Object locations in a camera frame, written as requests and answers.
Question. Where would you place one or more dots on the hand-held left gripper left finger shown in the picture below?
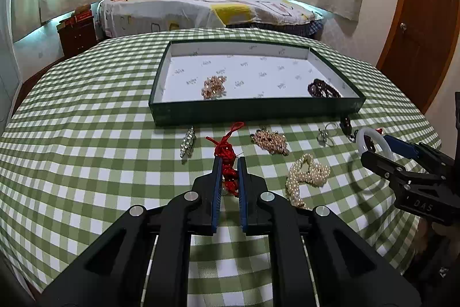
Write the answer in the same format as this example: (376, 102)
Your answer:
(216, 192)

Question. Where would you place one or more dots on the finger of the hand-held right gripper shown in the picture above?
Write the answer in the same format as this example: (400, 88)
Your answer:
(402, 147)
(381, 165)

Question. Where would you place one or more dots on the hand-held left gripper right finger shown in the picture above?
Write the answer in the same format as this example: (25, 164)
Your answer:
(243, 192)

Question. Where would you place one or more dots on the white jade bangle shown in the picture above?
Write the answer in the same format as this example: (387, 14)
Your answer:
(360, 141)

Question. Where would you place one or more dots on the dark green shallow box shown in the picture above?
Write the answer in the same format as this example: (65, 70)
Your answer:
(251, 69)

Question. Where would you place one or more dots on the brown wooden door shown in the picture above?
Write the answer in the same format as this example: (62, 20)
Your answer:
(420, 23)

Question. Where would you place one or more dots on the green checked tablecloth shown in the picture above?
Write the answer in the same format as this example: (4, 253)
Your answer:
(90, 148)

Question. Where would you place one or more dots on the blue plaid bed skirt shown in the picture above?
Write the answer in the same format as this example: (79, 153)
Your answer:
(298, 28)

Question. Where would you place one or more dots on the patterned white bedspread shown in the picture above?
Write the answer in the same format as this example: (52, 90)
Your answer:
(172, 8)

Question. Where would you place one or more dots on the dark wooden nightstand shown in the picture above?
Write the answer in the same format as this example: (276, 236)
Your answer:
(77, 37)

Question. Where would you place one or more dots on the red box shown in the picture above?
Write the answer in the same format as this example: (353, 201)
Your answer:
(82, 17)

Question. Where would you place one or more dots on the frosted glass wardrobe door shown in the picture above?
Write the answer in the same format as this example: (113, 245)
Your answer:
(7, 69)

